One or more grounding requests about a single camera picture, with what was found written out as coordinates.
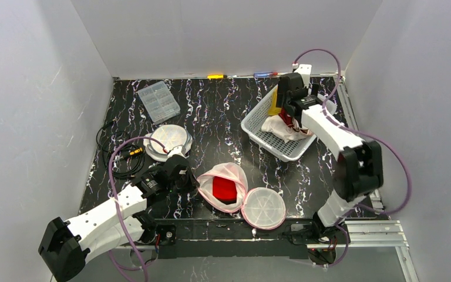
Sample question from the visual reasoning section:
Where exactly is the white mesh bag blue zipper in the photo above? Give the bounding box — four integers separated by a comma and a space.
143, 125, 193, 162

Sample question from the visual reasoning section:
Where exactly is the bright red black bra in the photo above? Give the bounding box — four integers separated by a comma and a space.
212, 176, 237, 204

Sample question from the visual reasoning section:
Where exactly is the white plastic basket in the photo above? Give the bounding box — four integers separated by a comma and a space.
241, 86, 317, 162

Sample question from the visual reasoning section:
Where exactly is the white mesh bag pink zipper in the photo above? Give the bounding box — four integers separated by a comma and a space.
197, 163, 287, 230

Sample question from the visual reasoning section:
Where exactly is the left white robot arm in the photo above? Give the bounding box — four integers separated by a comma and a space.
38, 153, 198, 281

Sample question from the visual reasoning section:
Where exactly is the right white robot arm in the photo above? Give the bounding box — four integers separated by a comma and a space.
277, 72, 383, 229

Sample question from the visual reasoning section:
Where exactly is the yellow bra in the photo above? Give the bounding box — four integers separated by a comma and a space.
267, 89, 281, 116

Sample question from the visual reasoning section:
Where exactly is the white bra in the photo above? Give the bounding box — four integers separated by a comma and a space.
261, 116, 314, 143

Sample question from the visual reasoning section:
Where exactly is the clear plastic organizer box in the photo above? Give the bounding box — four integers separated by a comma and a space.
136, 81, 180, 125

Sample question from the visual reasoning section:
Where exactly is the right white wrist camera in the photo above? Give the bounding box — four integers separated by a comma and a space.
292, 63, 312, 88

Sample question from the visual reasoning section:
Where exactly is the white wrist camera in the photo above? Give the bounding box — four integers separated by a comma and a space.
292, 63, 312, 88
167, 145, 187, 157

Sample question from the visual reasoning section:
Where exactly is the blue red handled screwdriver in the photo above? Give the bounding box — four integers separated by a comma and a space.
253, 72, 278, 78

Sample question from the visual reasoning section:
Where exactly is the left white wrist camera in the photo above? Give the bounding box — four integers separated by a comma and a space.
167, 145, 187, 157

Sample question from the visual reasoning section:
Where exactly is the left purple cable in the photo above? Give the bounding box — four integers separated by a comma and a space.
106, 136, 170, 282

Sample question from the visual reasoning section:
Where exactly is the black base frame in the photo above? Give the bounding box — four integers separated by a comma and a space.
136, 219, 345, 263

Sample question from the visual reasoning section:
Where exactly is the black coiled cable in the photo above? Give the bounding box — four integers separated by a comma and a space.
95, 121, 146, 180

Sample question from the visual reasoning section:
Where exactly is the yellow handled screwdriver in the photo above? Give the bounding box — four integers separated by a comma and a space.
207, 74, 228, 79

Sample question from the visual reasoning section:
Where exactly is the aluminium side rail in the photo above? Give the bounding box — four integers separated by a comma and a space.
332, 70, 421, 282

